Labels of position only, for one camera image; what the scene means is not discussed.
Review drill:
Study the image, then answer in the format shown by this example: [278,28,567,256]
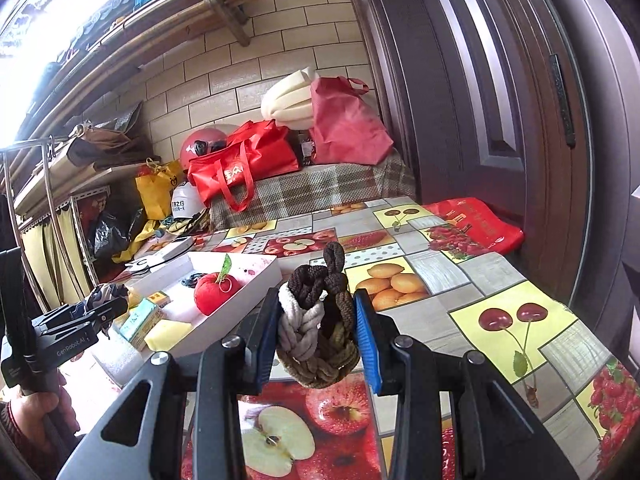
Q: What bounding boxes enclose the yellow sponge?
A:
[144,318,192,352]

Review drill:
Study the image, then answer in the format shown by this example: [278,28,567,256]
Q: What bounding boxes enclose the yellow tissue pack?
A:
[146,290,171,308]

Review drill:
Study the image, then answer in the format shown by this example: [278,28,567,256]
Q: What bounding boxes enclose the dark purple door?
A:
[352,0,639,359]

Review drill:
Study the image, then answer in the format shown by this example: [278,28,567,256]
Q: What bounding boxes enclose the red plush apple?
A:
[194,256,242,315]

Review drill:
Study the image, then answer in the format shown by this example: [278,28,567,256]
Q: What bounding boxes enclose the black white patterned cloth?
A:
[85,283,129,311]

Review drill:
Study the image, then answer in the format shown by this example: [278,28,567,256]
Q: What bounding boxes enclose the white remote device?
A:
[125,236,194,274]

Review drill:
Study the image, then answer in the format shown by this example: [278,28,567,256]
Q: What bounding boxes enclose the braided rope knot toy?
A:
[277,242,360,389]

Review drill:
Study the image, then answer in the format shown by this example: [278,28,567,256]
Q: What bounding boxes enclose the white helmet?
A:
[171,181,205,219]

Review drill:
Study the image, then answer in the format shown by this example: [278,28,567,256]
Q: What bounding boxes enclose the red plastic bag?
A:
[424,197,525,255]

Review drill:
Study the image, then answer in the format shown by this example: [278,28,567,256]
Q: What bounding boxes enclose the white shallow box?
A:
[128,252,282,358]

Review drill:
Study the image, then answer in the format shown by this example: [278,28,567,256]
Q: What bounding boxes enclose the red tote bag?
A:
[188,120,300,212]

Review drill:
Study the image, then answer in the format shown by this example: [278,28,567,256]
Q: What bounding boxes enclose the left hand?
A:
[9,372,80,453]

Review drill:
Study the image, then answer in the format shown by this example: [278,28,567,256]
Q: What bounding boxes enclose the dark red fabric bag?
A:
[310,76,394,166]

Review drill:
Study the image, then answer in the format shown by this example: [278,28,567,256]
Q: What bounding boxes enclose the yellow bag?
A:
[134,158,184,221]

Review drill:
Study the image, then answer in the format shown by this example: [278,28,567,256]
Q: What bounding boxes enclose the blue tissue pack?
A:
[119,298,163,351]

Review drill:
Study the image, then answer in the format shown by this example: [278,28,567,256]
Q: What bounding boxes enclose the left forearm green sleeve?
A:
[0,402,56,480]

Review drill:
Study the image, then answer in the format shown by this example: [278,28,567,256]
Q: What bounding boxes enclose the black plastic bag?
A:
[89,210,129,259]

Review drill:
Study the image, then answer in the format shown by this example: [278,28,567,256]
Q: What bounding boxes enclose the red helmet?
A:
[179,127,227,170]

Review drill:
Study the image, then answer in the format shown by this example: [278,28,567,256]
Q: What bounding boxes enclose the door handle black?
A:
[549,53,576,148]

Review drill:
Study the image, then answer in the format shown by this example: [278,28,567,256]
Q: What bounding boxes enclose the metal shelf rack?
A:
[1,138,113,313]

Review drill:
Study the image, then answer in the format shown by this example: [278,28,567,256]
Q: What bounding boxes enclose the fruit pattern tablecloth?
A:
[128,197,639,479]

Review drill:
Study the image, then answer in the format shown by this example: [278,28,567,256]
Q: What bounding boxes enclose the plaid covered bench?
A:
[209,151,416,230]

